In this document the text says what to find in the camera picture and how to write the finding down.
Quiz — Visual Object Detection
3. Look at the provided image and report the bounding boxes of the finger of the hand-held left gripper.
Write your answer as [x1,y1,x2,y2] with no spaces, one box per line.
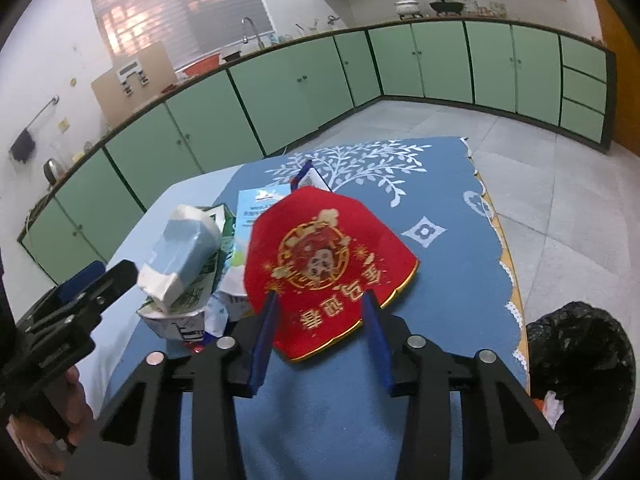
[17,260,139,336]
[54,261,107,306]

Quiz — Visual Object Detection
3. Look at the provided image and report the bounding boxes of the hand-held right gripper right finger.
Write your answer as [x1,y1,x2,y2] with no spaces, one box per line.
[361,290,583,480]

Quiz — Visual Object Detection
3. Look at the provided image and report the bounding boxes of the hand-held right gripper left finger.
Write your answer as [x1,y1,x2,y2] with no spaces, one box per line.
[62,291,280,480]

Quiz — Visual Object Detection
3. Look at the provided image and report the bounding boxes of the white blue packaging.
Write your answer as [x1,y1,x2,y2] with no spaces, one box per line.
[137,204,237,352]

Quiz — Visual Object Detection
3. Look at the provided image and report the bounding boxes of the blue white drink carton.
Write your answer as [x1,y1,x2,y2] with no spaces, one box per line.
[231,187,292,273]

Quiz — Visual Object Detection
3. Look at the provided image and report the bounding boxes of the small blue white packet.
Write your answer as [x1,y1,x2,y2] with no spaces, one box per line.
[290,160,336,196]

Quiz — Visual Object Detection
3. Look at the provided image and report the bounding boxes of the white paper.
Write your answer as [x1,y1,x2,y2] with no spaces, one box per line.
[542,392,566,426]

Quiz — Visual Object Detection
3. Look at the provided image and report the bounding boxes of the trash bin with black bag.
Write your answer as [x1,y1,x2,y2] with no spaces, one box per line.
[525,301,638,478]

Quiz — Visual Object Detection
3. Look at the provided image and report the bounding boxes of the person's left hand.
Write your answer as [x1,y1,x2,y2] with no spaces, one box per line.
[7,365,96,476]

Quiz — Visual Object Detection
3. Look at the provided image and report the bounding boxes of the blue tree print tablecloth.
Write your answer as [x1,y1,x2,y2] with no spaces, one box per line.
[100,136,526,480]

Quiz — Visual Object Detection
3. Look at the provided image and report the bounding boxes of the wooden table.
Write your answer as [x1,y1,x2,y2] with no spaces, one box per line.
[475,170,531,396]

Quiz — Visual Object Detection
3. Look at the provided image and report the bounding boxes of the dark hanging cloth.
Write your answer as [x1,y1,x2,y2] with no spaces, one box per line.
[10,129,37,163]

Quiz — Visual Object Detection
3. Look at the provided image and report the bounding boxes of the white gadget on panel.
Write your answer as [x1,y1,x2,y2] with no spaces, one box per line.
[116,60,151,96]

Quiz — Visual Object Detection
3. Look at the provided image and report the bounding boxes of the red basin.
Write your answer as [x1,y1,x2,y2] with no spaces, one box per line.
[184,54,221,75]

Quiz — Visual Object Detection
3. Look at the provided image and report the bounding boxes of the window blinds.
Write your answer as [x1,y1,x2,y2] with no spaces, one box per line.
[89,0,276,68]

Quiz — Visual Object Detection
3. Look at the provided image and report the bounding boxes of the chrome faucet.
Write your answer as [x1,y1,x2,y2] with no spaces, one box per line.
[241,16,266,51]

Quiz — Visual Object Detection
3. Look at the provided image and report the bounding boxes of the green kitchen base cabinets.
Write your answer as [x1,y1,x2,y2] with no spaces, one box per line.
[17,16,616,286]

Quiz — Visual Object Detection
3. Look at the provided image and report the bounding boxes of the metal towel rail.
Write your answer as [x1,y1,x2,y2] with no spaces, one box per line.
[25,95,60,133]

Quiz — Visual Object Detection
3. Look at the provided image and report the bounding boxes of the wooden door with handle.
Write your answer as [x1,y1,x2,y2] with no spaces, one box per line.
[590,0,640,161]

